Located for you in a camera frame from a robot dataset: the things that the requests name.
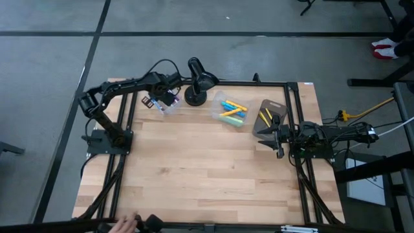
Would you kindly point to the blue highlighter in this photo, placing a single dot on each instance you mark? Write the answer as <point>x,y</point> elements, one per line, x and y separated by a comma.
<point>241,114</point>

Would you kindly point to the black handheld object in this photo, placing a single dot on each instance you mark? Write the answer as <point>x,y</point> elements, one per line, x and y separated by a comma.
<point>153,223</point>

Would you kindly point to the silver metal bracket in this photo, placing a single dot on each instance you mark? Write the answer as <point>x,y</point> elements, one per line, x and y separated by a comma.
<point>299,229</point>

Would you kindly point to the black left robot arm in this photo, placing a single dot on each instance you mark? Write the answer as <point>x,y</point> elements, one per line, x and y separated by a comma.
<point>106,94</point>

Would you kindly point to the thin yellow marker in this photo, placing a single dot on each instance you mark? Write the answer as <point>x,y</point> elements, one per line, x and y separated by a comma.
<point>268,113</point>
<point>263,118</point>

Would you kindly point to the red and white shoe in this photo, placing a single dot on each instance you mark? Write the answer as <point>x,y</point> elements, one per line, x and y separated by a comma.
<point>385,53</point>
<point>383,43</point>

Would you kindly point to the orange-yellow highlighter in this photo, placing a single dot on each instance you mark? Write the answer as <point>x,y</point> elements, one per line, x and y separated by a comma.
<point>236,105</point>

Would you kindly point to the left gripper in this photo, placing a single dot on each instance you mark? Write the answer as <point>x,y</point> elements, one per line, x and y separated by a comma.
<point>160,89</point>

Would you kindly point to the black desk frame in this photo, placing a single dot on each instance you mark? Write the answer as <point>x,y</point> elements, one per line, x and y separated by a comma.
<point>372,82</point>

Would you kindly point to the lime highlighter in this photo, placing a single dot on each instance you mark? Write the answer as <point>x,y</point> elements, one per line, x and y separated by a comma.
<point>235,119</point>

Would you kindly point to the black furniture foot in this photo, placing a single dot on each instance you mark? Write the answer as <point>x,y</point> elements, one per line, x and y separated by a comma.
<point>9,148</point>

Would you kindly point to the black desk crossbar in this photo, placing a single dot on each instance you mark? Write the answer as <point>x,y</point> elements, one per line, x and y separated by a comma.
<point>372,168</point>

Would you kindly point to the black table frame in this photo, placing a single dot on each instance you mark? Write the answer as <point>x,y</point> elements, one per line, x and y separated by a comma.
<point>246,83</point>

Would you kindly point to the person's leg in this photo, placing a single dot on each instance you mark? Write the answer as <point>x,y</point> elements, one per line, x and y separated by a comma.
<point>404,32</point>

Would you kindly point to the green highlighter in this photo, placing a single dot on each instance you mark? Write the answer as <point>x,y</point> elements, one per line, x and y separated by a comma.
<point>229,122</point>

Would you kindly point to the person's hand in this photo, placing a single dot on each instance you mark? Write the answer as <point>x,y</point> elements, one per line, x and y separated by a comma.
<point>124,226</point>

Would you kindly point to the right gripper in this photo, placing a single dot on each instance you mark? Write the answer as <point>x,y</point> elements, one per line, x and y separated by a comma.
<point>288,134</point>

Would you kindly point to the grey plastic bin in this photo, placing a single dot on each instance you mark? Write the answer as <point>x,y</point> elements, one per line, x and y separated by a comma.
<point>275,106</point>

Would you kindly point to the white box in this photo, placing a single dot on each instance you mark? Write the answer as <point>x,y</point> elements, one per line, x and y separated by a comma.
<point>362,191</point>

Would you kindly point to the clear plastic bin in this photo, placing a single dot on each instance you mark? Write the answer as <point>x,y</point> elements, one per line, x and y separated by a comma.
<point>168,109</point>
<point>215,110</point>

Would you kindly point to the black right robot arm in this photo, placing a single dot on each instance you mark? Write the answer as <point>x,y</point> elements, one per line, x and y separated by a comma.
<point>339,132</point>

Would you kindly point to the black chair leg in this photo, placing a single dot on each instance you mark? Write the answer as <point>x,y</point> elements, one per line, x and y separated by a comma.
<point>305,8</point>

